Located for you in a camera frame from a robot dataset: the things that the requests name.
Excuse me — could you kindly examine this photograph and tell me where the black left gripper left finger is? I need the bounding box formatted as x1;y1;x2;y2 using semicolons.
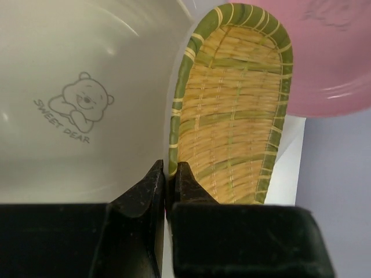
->
1;160;165;277

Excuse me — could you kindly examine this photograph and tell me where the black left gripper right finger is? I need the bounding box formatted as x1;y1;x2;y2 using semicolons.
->
170;162;336;278

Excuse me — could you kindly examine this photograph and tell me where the cream white plate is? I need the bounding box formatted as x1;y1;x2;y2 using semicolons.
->
1;1;192;203

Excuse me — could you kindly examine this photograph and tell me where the oblong yellow woven tray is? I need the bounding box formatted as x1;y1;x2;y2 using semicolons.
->
168;3;293;204

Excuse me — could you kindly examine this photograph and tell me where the pink plastic plate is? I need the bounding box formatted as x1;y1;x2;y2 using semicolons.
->
225;0;371;119

